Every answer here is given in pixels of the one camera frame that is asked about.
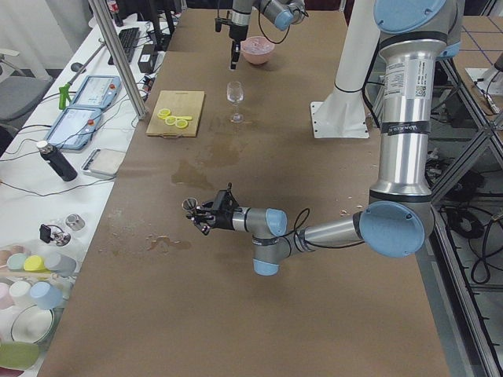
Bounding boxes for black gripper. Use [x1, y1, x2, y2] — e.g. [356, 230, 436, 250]
[191, 202, 236, 235]
[229, 23, 248, 70]

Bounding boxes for lemon slice upper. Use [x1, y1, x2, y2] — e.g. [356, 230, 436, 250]
[157, 108, 171, 119]

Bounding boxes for teach pendant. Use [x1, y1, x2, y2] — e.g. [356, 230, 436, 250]
[71, 75, 122, 110]
[45, 107, 103, 152]

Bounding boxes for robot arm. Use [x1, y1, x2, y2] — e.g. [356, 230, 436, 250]
[229, 0, 307, 71]
[182, 1, 464, 276]

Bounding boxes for blue cup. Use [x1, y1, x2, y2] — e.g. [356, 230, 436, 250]
[29, 281, 64, 309]

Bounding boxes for bamboo cutting board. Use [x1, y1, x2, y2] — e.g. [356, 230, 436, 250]
[145, 90, 205, 137]

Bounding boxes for lemon slice lower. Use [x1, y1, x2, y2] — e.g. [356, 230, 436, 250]
[174, 119, 189, 130]

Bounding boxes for aluminium frame post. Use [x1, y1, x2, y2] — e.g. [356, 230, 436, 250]
[89, 0, 147, 120]

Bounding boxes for lemon slice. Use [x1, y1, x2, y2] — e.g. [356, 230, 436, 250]
[174, 119, 189, 130]
[157, 108, 171, 119]
[164, 115, 178, 126]

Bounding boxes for green grabber tool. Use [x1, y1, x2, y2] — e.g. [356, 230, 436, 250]
[58, 39, 105, 110]

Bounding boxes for steel weight cylinder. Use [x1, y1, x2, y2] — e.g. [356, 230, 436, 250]
[65, 214, 86, 232]

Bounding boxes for yellow cup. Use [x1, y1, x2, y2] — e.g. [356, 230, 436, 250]
[23, 255, 50, 273]

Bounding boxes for lower teach pendant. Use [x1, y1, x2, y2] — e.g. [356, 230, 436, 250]
[45, 107, 103, 152]

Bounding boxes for upper teach pendant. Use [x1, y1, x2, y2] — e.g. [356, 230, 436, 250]
[71, 75, 122, 110]

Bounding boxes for clear ice cubes pile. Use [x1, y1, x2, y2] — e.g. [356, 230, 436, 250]
[242, 36, 274, 55]

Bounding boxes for pink bowl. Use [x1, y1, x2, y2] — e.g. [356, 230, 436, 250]
[240, 39, 274, 65]

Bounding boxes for black keyboard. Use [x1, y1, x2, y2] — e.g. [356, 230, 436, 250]
[118, 27, 140, 63]

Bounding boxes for steel double jigger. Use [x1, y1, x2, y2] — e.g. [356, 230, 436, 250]
[182, 197, 199, 219]

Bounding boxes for white plate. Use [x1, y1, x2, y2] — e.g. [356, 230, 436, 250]
[10, 306, 55, 344]

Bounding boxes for black water bottle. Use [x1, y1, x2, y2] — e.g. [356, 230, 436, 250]
[36, 140, 78, 181]

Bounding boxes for white scale tray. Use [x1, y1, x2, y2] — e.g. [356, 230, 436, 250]
[81, 148, 126, 178]

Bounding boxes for lemon slice middle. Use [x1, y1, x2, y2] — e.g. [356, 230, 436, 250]
[164, 115, 178, 126]

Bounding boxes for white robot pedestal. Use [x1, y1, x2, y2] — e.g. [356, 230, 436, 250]
[310, 1, 373, 138]

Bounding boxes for clear wine glass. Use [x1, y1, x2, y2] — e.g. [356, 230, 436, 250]
[226, 81, 244, 123]

